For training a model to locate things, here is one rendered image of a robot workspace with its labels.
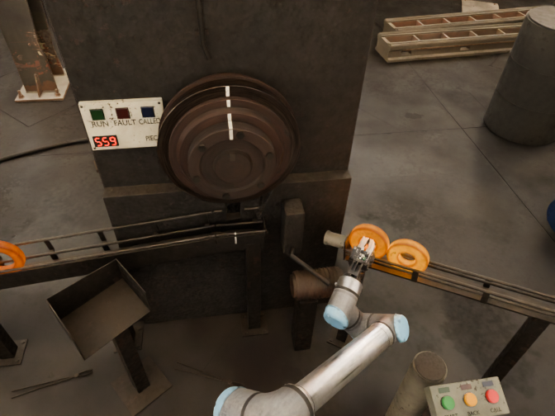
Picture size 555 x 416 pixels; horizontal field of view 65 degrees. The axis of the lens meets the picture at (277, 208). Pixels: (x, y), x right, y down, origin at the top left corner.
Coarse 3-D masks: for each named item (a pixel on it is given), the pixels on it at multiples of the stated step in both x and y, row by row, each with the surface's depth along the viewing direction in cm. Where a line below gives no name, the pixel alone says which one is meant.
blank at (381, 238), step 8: (368, 224) 166; (352, 232) 169; (360, 232) 166; (368, 232) 164; (376, 232) 163; (384, 232) 165; (352, 240) 171; (360, 240) 170; (376, 240) 165; (384, 240) 163; (376, 248) 168; (384, 248) 166; (376, 256) 170
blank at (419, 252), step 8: (400, 240) 162; (408, 240) 160; (392, 248) 163; (400, 248) 162; (408, 248) 160; (416, 248) 158; (424, 248) 159; (392, 256) 166; (400, 256) 167; (416, 256) 160; (424, 256) 158; (408, 264) 166; (416, 264) 163; (424, 264) 161
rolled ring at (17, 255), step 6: (0, 240) 162; (0, 246) 160; (6, 246) 162; (12, 246) 164; (0, 252) 162; (6, 252) 162; (12, 252) 163; (18, 252) 165; (12, 258) 165; (18, 258) 166; (24, 258) 168; (12, 264) 170; (18, 264) 168; (24, 264) 170; (0, 270) 169
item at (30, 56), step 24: (0, 0) 327; (24, 0) 329; (0, 24) 338; (24, 24) 340; (24, 48) 353; (48, 48) 384; (24, 72) 366; (48, 72) 369; (24, 96) 373; (48, 96) 375
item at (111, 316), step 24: (120, 264) 158; (72, 288) 152; (96, 288) 160; (120, 288) 164; (72, 312) 158; (96, 312) 157; (120, 312) 157; (144, 312) 157; (72, 336) 151; (96, 336) 151; (120, 336) 164; (144, 360) 207; (120, 384) 198; (144, 384) 194; (168, 384) 199; (144, 408) 191
